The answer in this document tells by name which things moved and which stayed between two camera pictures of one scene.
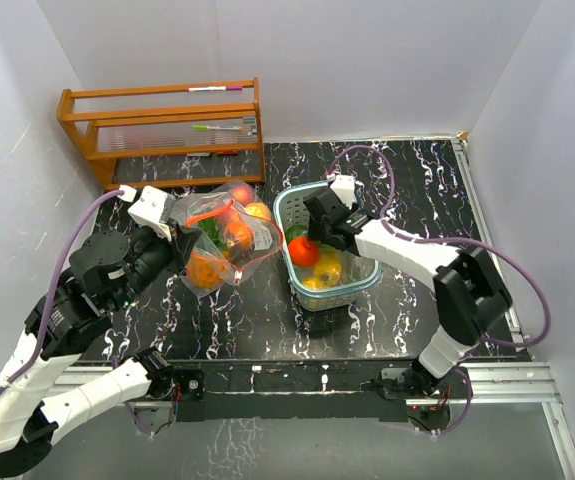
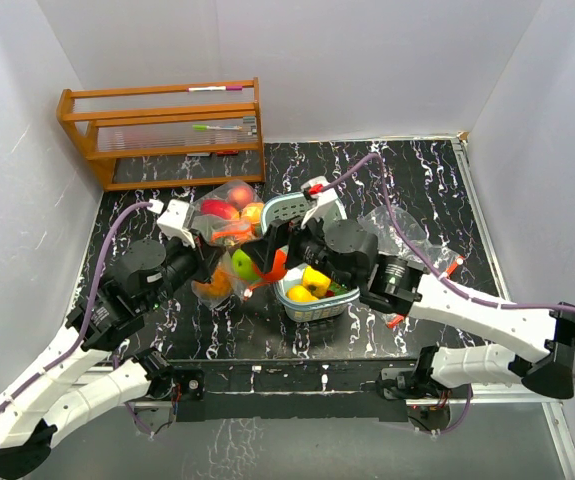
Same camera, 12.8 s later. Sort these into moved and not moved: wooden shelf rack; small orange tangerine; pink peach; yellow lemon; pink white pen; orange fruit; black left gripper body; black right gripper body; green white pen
Moved: yellow lemon; orange fruit; black left gripper body; small orange tangerine; black right gripper body
Not moved: green white pen; wooden shelf rack; pink peach; pink white pen
